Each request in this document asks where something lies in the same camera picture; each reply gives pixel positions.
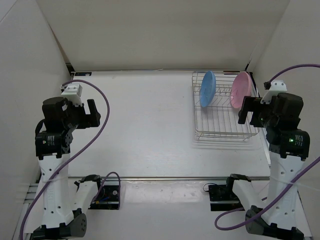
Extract pink plate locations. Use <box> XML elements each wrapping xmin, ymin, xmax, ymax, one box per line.
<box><xmin>230</xmin><ymin>72</ymin><xmax>252</xmax><ymax>109</ymax></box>

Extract blue plate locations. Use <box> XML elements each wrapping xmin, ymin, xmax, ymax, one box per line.
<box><xmin>199</xmin><ymin>71</ymin><xmax>216</xmax><ymax>108</ymax></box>

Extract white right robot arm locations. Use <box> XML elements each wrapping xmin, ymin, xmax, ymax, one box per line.
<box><xmin>224</xmin><ymin>92</ymin><xmax>310</xmax><ymax>240</ymax></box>

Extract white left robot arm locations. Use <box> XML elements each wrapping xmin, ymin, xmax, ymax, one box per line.
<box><xmin>33</xmin><ymin>96</ymin><xmax>105</xmax><ymax>240</ymax></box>

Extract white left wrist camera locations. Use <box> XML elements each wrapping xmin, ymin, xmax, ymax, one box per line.
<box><xmin>60</xmin><ymin>83</ymin><xmax>83</xmax><ymax>106</ymax></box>

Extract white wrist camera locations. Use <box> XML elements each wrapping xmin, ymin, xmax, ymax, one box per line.
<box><xmin>260</xmin><ymin>80</ymin><xmax>287</xmax><ymax>105</ymax></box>
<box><xmin>60</xmin><ymin>83</ymin><xmax>83</xmax><ymax>106</ymax></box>

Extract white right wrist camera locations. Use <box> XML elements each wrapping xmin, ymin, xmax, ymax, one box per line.
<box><xmin>260</xmin><ymin>80</ymin><xmax>287</xmax><ymax>105</ymax></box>

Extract metal wire dish rack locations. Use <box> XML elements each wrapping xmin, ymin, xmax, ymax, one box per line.
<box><xmin>192</xmin><ymin>71</ymin><xmax>260</xmax><ymax>142</ymax></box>

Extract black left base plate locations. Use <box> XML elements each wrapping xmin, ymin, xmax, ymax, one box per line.
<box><xmin>89</xmin><ymin>185</ymin><xmax>121</xmax><ymax>210</ymax></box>

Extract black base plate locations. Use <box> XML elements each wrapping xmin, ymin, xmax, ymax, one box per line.
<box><xmin>202</xmin><ymin>183</ymin><xmax>243</xmax><ymax>212</ymax></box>
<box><xmin>89</xmin><ymin>185</ymin><xmax>121</xmax><ymax>210</ymax></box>

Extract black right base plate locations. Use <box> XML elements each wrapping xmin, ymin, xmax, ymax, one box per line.
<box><xmin>202</xmin><ymin>183</ymin><xmax>243</xmax><ymax>212</ymax></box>

